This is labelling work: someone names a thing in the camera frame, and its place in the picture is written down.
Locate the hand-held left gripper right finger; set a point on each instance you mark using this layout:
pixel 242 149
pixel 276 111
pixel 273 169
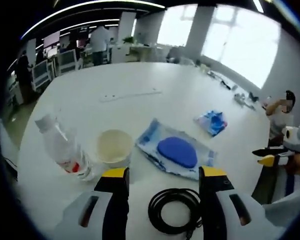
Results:
pixel 215 207

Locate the person's right hand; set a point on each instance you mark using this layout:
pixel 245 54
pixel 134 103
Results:
pixel 298 165

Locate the white table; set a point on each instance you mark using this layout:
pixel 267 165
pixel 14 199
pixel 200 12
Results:
pixel 140 80

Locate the blue tissue packet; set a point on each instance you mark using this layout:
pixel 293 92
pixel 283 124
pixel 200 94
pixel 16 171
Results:
pixel 211 122

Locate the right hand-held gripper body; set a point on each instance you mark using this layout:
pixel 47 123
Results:
pixel 293 137

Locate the patterned paper cup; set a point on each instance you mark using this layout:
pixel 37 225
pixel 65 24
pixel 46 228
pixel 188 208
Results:
pixel 113 147

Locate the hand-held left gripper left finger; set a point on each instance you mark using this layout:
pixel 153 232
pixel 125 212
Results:
pixel 112 207

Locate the white mesh office chair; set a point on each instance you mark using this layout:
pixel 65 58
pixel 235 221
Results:
pixel 68 61
pixel 41 75

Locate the wet wipes pack blue lid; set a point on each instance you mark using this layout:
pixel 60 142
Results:
pixel 175 150

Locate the person's white jacket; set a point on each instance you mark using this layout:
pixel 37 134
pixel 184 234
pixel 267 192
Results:
pixel 287 207

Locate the clear plastic water bottle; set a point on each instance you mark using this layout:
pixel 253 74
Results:
pixel 65 152

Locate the green potted plant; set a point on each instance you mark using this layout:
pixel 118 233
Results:
pixel 128 40

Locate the small clutter on table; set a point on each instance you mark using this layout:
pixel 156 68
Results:
pixel 245 98

